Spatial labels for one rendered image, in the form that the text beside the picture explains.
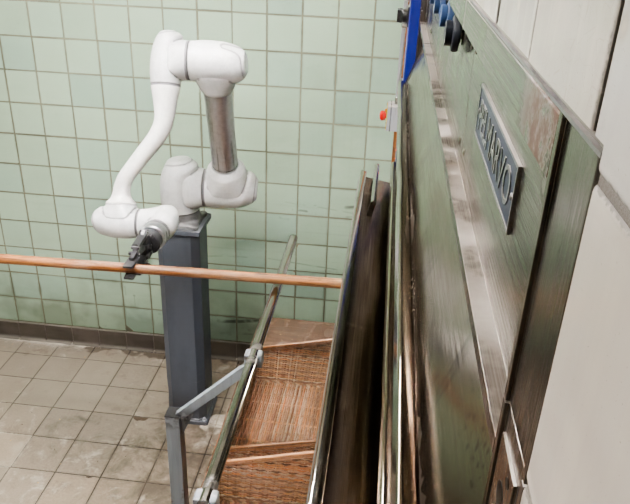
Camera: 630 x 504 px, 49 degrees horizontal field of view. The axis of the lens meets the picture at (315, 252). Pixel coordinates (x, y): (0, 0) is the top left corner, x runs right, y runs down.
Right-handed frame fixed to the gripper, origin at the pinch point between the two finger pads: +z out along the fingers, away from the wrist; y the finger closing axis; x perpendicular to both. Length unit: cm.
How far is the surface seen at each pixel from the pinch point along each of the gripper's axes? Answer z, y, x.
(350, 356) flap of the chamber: 68, -22, -68
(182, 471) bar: 37, 43, -23
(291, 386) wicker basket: -28, 61, -47
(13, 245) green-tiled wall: -128, 64, 111
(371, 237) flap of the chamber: 12, -21, -71
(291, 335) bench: -63, 62, -43
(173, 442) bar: 37, 33, -21
